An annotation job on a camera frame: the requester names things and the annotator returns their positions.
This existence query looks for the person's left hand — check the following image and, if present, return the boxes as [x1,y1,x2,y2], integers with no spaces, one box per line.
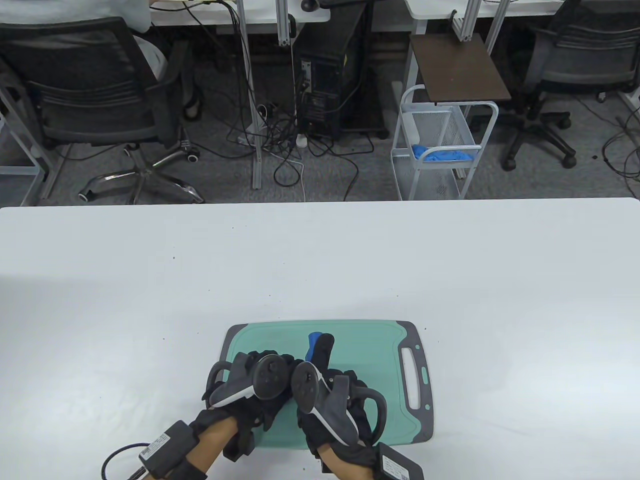
[201,350,301,451]

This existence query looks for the person's right hand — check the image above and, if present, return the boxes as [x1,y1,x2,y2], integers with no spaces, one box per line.
[296,333,388,466]

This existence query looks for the person's right forearm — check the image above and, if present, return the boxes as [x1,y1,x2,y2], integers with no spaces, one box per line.
[320,447,372,480]

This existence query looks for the person's left forearm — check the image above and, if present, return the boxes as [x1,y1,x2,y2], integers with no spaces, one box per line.
[190,417,240,473]

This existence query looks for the grey left hand controller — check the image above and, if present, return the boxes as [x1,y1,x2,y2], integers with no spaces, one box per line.
[206,352,291,407]

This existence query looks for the grey hand controller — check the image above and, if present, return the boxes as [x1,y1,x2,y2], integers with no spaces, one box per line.
[206,352,291,407]
[291,361,388,448]

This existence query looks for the grey right hand controller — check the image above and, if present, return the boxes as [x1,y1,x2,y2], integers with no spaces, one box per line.
[291,361,388,448]

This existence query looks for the green cutting board grey rim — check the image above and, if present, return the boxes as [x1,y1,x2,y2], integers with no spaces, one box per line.
[220,320,434,449]

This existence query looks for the black left wrist box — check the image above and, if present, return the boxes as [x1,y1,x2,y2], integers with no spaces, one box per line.
[139,421,201,479]

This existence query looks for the black wrist box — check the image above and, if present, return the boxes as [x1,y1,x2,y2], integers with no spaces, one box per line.
[139,421,201,479]
[375,442,425,480]

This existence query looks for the black right wrist box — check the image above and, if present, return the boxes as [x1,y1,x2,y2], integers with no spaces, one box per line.
[375,442,425,480]

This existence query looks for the blue cloth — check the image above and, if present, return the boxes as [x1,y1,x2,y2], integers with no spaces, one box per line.
[411,144,475,163]

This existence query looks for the black computer tower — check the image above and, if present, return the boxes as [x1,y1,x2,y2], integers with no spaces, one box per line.
[295,5,388,141]

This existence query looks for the dark brown board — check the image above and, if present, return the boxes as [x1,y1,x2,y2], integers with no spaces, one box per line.
[410,33,512,103]

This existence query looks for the black office chair chrome base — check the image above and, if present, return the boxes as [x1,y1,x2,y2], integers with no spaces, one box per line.
[0,16,205,205]

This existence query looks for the black mesh office chair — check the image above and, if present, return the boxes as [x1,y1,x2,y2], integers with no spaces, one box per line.
[501,0,640,172]

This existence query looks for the black wrist box cable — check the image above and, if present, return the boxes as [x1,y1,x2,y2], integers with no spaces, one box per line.
[101,442,151,480]

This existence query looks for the white cable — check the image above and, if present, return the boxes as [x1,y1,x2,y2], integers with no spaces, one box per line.
[272,147,307,201]

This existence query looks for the black cable tangle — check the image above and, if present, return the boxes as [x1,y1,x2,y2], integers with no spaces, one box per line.
[225,75,376,201]

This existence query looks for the white wire mesh cart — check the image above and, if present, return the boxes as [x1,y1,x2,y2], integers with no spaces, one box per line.
[390,85,499,201]

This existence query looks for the aluminium profile post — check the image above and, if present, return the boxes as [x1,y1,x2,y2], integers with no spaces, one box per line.
[487,0,511,56]
[452,0,481,42]
[276,0,298,47]

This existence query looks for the white desk with cables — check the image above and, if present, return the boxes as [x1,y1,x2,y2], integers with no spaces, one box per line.
[145,0,332,191]

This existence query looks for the white metal desk frame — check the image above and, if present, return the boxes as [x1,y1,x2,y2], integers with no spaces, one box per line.
[0,75,66,206]

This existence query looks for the black floor cables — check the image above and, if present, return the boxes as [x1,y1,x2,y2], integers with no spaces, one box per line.
[600,117,640,181]

